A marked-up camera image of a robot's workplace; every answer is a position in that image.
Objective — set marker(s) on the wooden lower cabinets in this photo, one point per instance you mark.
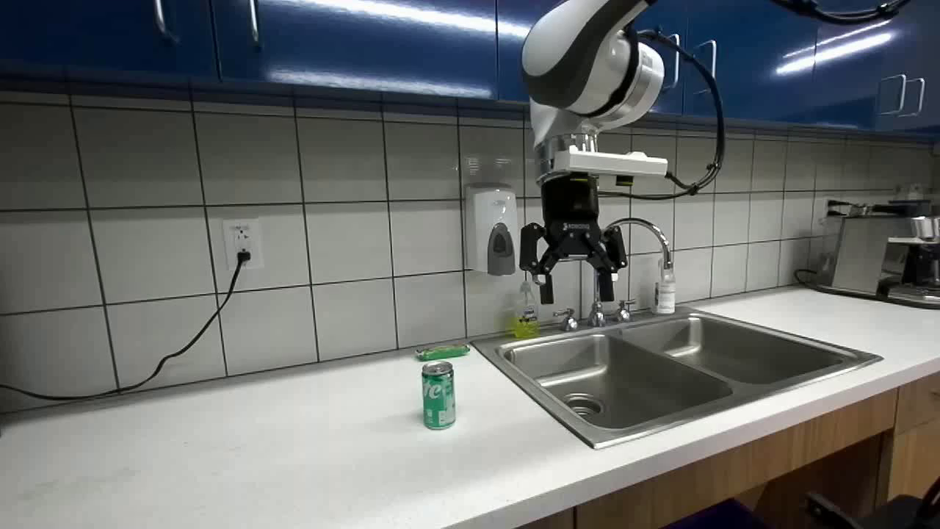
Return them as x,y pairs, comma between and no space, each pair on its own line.
831,452

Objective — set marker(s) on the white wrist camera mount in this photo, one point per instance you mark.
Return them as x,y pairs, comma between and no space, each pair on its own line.
605,162

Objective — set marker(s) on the silver coffee machine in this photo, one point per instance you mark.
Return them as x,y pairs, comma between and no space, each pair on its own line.
882,254

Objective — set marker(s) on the clear pump soap bottle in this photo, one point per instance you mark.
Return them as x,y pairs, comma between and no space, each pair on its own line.
665,292

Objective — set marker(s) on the blue upper cabinets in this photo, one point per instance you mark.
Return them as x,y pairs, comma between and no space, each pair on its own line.
370,46

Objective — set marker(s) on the white wall soap dispenser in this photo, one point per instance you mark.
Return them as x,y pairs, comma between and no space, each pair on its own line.
490,232

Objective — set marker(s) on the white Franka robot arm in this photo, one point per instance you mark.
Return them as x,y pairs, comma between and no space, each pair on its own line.
573,48

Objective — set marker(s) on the black chair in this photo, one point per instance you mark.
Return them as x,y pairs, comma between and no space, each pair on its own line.
882,514

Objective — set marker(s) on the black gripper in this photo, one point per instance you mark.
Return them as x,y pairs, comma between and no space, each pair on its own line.
567,209

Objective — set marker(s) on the stainless steel double sink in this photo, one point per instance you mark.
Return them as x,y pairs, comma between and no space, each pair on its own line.
634,377

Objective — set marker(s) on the white wall power outlet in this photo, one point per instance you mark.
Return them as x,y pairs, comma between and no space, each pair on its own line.
241,242

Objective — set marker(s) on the yellow dish soap bottle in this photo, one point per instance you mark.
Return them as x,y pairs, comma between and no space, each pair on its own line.
523,323

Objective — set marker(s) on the chrome gooseneck faucet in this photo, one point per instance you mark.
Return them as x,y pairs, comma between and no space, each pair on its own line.
652,232

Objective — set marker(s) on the green soda can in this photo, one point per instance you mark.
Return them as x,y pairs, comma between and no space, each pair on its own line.
439,399

